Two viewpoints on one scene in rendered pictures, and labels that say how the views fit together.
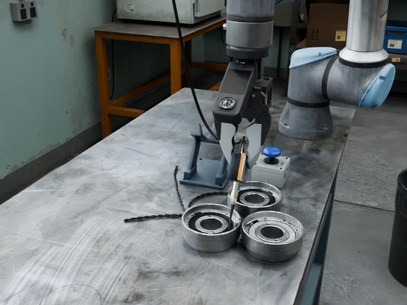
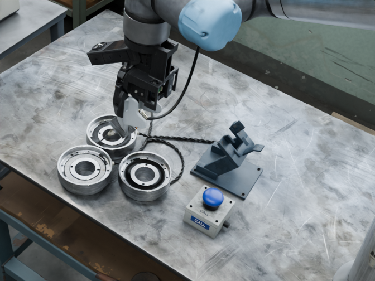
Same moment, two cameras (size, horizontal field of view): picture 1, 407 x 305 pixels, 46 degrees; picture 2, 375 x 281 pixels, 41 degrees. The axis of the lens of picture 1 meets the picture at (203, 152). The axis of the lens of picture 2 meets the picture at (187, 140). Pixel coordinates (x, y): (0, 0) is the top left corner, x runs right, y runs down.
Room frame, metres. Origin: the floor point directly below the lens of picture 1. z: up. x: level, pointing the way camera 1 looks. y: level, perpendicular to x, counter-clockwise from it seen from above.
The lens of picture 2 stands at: (0.91, -0.75, 1.58)
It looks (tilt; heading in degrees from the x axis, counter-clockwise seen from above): 45 degrees down; 92
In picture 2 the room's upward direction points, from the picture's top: 11 degrees clockwise
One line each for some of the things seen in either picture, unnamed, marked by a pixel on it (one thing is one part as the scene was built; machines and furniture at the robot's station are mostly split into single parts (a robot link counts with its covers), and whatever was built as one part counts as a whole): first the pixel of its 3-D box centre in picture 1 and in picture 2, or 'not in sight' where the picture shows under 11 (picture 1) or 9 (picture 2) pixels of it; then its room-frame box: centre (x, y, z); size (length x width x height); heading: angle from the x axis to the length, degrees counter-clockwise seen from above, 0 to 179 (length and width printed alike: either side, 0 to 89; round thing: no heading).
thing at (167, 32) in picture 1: (183, 68); not in sight; (3.57, 0.16, 0.39); 1.50 x 0.62 x 0.78; 159
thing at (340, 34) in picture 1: (332, 23); not in sight; (4.27, -1.10, 0.64); 0.49 x 0.40 x 0.37; 74
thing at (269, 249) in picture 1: (271, 236); (85, 170); (0.70, -0.12, 0.82); 0.10 x 0.10 x 0.04
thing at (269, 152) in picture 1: (271, 159); (211, 202); (0.95, -0.15, 0.85); 0.04 x 0.04 x 0.05
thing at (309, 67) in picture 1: (314, 72); not in sight; (1.26, -0.29, 0.97); 0.13 x 0.12 x 0.14; 51
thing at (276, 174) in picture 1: (271, 168); (211, 212); (0.96, -0.15, 0.82); 0.08 x 0.07 x 0.05; 159
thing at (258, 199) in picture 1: (254, 202); (144, 177); (0.81, -0.10, 0.82); 0.10 x 0.10 x 0.04
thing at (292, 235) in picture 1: (271, 236); (85, 171); (0.70, -0.12, 0.82); 0.08 x 0.08 x 0.02
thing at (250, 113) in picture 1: (248, 81); (147, 66); (0.79, -0.07, 1.07); 0.09 x 0.08 x 0.12; 162
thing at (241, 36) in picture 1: (247, 33); (148, 22); (0.78, -0.07, 1.15); 0.08 x 0.08 x 0.05
